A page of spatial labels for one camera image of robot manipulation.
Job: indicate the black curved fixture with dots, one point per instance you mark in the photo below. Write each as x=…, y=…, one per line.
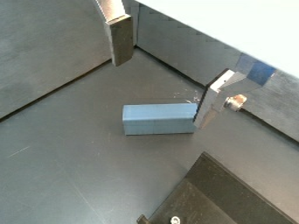
x=213, y=196

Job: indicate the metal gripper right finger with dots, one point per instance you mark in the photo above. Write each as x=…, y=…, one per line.
x=226, y=91

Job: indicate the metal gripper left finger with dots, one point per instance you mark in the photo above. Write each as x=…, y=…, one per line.
x=119, y=28

